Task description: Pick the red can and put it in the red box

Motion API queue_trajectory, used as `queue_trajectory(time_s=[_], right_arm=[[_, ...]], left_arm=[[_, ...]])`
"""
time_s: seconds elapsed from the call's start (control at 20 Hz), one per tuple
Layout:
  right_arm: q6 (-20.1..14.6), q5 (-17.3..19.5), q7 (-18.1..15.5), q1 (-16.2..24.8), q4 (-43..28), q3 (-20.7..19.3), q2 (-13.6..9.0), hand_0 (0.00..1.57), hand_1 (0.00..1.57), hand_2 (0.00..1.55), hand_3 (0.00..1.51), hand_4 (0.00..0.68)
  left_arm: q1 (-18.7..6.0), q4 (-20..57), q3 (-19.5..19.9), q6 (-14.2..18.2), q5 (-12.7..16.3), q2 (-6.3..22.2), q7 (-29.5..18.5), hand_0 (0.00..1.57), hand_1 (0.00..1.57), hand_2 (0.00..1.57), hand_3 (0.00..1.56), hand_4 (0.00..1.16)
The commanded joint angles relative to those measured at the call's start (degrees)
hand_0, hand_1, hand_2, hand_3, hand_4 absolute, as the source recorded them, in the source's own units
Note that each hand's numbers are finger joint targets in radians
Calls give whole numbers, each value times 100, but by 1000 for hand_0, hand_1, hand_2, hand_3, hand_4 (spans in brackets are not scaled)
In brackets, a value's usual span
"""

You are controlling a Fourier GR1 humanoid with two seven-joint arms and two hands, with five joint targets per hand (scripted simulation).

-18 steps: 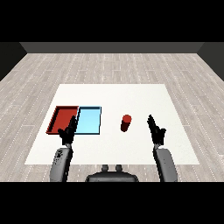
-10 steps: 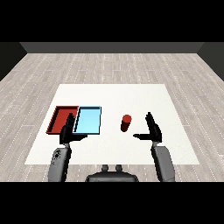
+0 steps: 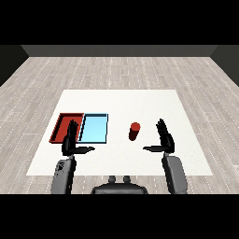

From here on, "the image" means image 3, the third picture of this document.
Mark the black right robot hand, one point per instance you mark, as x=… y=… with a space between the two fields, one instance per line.
x=166 y=142

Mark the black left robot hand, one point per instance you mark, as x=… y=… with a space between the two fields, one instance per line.
x=69 y=143

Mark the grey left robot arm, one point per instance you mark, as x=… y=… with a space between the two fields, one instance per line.
x=63 y=175

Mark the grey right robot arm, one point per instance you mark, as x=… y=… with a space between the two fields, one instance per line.
x=175 y=174

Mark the red shallow open box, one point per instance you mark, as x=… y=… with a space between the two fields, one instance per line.
x=62 y=126

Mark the light blue shallow open box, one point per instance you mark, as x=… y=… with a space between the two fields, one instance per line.
x=94 y=128

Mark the small red can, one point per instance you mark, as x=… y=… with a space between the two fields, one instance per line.
x=134 y=130

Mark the dark grey robot body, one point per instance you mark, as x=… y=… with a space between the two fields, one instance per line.
x=119 y=187

